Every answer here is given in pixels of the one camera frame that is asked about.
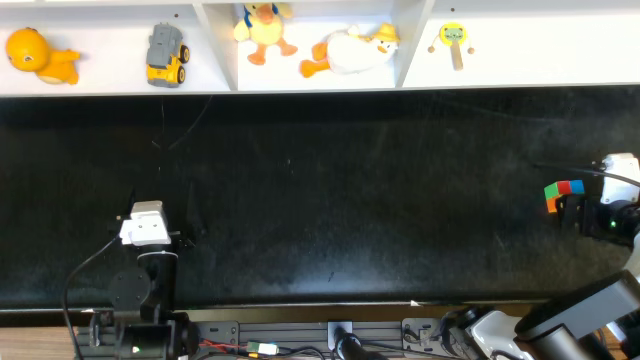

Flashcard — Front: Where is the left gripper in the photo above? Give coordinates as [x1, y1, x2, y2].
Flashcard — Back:
[137, 180, 207, 253]

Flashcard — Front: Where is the orange dragon toy figure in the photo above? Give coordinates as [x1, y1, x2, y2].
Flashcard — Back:
[4, 27, 82, 86]

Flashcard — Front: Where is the many-coloured puzzle cube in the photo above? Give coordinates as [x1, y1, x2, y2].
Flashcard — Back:
[543, 179, 586, 215]

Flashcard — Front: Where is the grey and yellow toy truck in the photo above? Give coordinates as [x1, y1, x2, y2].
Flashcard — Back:
[145, 22, 192, 89]

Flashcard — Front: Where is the yellow plush duck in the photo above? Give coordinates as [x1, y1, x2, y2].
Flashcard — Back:
[232, 2, 300, 67]

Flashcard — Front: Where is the white plush duck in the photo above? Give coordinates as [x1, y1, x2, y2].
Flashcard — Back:
[298, 22, 401, 79]

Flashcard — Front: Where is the yellow rattle drum toy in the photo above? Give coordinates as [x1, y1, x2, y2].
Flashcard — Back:
[426, 21, 476, 72]

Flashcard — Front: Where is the white shelf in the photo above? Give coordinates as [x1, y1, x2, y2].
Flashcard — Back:
[0, 0, 640, 98]

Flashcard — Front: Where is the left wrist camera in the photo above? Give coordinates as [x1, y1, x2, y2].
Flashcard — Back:
[118, 200, 173, 248]

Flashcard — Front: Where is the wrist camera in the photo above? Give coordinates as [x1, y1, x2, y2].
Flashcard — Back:
[118, 200, 173, 248]
[599, 152, 640, 206]

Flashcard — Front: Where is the black cable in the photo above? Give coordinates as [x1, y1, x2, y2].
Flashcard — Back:
[61, 233, 124, 360]
[531, 160, 640, 190]

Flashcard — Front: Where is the mounting rail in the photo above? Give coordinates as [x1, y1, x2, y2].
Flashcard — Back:
[74, 317, 501, 360]

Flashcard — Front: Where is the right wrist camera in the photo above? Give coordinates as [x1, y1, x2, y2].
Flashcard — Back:
[599, 152, 640, 206]

